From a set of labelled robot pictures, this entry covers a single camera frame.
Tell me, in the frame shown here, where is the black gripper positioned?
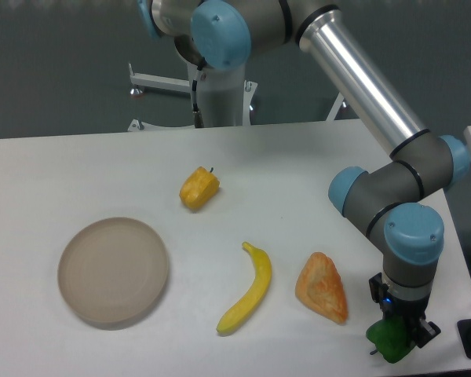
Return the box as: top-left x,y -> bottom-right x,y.
369,273 -> 441,348

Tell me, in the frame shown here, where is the yellow toy pepper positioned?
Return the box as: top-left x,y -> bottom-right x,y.
179,167 -> 220,211

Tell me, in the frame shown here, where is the yellow toy banana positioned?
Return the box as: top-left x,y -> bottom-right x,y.
216,242 -> 272,336

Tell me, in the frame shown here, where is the orange toy pastry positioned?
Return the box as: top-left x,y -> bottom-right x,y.
294,252 -> 349,325

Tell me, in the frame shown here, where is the black cable with connector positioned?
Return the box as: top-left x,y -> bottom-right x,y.
192,57 -> 207,130

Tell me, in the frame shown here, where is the beige round plate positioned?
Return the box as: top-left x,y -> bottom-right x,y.
57,217 -> 170,330

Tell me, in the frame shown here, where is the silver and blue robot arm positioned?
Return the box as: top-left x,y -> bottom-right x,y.
137,1 -> 470,347

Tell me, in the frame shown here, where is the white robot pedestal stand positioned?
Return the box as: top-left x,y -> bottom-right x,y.
128,63 -> 350,129

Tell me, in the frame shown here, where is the green toy pepper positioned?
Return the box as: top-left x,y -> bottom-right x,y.
366,316 -> 415,364

